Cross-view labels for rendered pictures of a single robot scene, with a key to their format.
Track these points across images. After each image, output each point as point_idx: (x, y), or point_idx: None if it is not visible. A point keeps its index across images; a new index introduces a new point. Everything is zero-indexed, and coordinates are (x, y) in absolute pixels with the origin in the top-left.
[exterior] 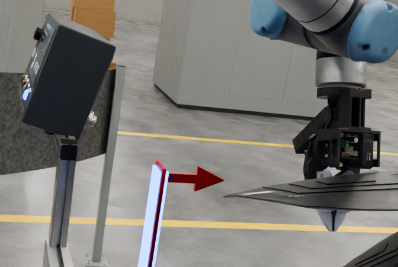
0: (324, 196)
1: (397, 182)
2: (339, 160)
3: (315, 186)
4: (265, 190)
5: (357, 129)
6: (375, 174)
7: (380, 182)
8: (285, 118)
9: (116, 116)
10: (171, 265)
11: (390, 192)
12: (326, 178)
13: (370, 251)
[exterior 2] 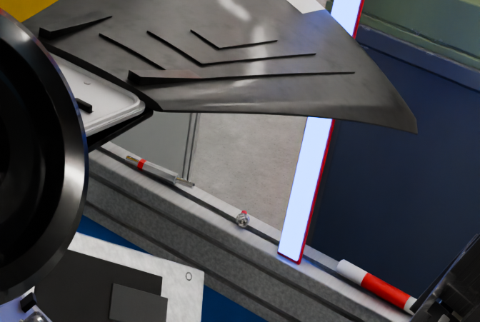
0: None
1: (156, 30)
2: (416, 300)
3: (257, 13)
4: (313, 23)
5: (449, 269)
6: (216, 74)
7: (180, 27)
8: None
9: None
10: None
11: (149, 6)
12: (283, 72)
13: None
